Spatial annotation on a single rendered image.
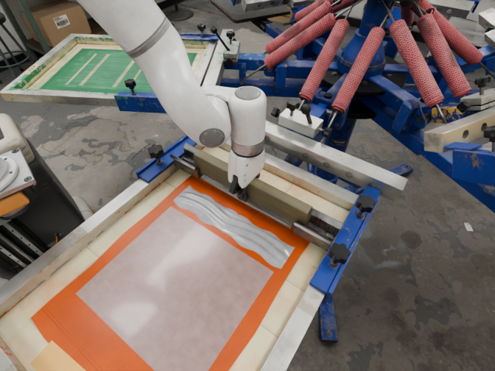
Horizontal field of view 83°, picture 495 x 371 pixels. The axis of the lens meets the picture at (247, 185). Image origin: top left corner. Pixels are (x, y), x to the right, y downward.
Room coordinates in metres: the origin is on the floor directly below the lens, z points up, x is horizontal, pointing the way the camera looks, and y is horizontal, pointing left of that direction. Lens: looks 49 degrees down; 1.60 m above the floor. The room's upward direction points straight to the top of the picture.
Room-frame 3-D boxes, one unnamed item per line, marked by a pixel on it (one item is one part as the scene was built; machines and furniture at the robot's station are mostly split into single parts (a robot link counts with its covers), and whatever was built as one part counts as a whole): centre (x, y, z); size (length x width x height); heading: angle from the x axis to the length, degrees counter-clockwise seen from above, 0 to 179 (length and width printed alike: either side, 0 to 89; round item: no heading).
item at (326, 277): (0.35, -0.24, 0.98); 0.30 x 0.05 x 0.07; 145
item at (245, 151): (0.50, 0.00, 1.18); 0.09 x 0.07 x 0.03; 145
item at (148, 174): (0.67, 0.22, 0.98); 0.30 x 0.05 x 0.07; 145
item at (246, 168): (0.49, 0.00, 1.12); 0.10 x 0.07 x 0.11; 145
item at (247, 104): (0.50, 0.04, 1.25); 0.15 x 0.10 x 0.11; 97
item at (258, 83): (1.23, 0.14, 0.90); 1.24 x 0.06 x 0.06; 85
